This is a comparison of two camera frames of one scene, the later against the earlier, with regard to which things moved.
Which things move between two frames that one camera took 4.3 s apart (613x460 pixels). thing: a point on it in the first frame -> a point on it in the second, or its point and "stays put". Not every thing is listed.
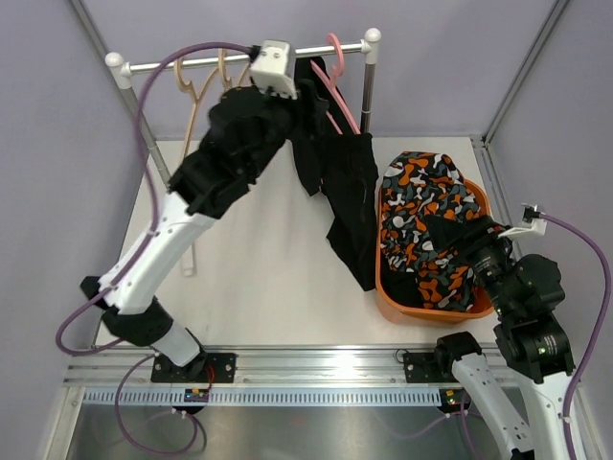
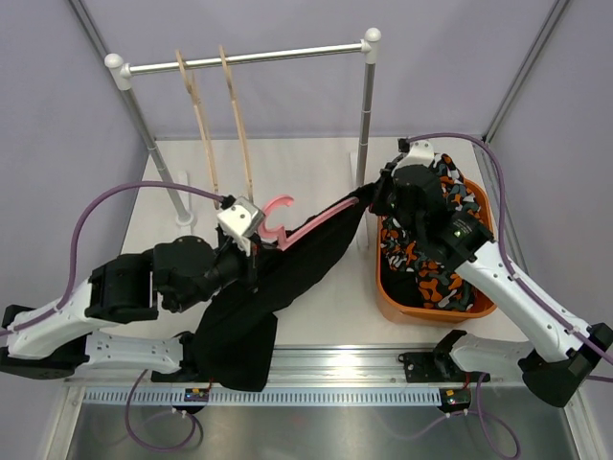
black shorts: x=332 y=152 -> x=234 y=342
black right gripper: x=446 y=233 -> x=379 y=191
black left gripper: x=307 y=120 -> x=254 y=267
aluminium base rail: x=105 y=367 stays put
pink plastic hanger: x=330 y=81 -> x=282 y=239
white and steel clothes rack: x=118 y=71 stays put
